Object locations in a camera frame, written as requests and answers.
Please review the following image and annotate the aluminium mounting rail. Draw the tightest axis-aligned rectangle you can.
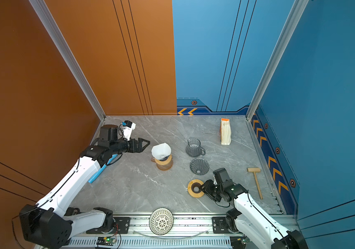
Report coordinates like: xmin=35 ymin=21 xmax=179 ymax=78
xmin=58 ymin=212 xmax=257 ymax=249

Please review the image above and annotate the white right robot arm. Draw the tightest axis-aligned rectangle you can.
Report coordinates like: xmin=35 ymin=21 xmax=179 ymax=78
xmin=198 ymin=168 xmax=308 ymax=249

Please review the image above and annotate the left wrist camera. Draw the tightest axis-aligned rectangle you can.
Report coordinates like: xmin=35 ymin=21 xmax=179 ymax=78
xmin=121 ymin=120 xmax=136 ymax=141

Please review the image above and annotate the wooden mallet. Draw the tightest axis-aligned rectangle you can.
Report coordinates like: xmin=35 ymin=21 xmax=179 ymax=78
xmin=247 ymin=167 xmax=263 ymax=200

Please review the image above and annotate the white woven basket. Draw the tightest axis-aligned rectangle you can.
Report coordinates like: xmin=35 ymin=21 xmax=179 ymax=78
xmin=149 ymin=207 xmax=174 ymax=236

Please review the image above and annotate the grey glass mug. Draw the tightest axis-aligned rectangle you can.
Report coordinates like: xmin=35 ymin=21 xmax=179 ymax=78
xmin=186 ymin=138 xmax=206 ymax=158

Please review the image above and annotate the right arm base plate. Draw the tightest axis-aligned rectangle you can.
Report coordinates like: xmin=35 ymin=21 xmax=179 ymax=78
xmin=212 ymin=216 xmax=237 ymax=234

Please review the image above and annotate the aluminium corner post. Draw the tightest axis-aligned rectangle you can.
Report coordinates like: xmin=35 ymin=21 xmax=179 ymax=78
xmin=29 ymin=0 xmax=106 ymax=121
xmin=246 ymin=0 xmax=309 ymax=121

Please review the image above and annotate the left green circuit board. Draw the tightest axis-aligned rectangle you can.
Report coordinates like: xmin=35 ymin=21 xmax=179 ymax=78
xmin=96 ymin=237 xmax=117 ymax=247

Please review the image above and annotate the aluminium corner post left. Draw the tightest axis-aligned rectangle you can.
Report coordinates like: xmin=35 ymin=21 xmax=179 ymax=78
xmin=29 ymin=0 xmax=106 ymax=121

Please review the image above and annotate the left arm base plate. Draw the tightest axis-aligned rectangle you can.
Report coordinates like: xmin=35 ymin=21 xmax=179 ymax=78
xmin=86 ymin=216 xmax=131 ymax=234

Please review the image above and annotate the aluminium corner post right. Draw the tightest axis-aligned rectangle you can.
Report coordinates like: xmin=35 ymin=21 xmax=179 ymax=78
xmin=246 ymin=0 xmax=309 ymax=121

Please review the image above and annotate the cream coffee filter pack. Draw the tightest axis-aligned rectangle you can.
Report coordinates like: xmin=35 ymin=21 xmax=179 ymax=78
xmin=220 ymin=118 xmax=231 ymax=145

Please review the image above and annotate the grey glass dripper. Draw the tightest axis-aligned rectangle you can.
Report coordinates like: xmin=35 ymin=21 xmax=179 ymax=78
xmin=189 ymin=158 xmax=210 ymax=175

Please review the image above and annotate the wooden dripper ring holder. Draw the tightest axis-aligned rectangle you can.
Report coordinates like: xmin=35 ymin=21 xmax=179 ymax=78
xmin=155 ymin=155 xmax=173 ymax=166

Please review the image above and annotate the green circuit board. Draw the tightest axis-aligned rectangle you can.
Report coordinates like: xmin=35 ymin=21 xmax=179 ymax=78
xmin=230 ymin=237 xmax=247 ymax=249
xmin=96 ymin=237 xmax=117 ymax=247

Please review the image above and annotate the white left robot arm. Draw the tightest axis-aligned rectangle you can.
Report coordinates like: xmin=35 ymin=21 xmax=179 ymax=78
xmin=18 ymin=120 xmax=147 ymax=249

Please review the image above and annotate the white paper coffee filter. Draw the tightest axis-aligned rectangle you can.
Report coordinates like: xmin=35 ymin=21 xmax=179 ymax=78
xmin=151 ymin=143 xmax=171 ymax=161

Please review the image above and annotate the right green circuit board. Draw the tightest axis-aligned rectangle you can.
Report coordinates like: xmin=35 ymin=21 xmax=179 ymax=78
xmin=230 ymin=237 xmax=247 ymax=249

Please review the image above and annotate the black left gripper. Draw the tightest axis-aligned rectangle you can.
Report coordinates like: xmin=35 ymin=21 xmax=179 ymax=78
xmin=110 ymin=137 xmax=150 ymax=156

